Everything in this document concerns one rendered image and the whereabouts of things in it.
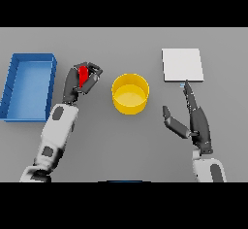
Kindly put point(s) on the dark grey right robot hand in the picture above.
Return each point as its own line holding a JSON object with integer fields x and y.
{"x": 199, "y": 123}

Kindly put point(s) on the red beaker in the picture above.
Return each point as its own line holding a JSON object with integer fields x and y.
{"x": 83, "y": 76}

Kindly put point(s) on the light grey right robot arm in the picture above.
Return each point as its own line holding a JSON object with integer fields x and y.
{"x": 208, "y": 170}

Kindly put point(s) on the pale square measuring scale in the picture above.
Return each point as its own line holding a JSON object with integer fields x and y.
{"x": 182, "y": 65}

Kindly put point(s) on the blue tray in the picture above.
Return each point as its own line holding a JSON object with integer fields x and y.
{"x": 28, "y": 87}

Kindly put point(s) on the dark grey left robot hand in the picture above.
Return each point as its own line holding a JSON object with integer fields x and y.
{"x": 71, "y": 85}

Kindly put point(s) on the yellow bowl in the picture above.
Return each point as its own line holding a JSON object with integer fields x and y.
{"x": 130, "y": 94}

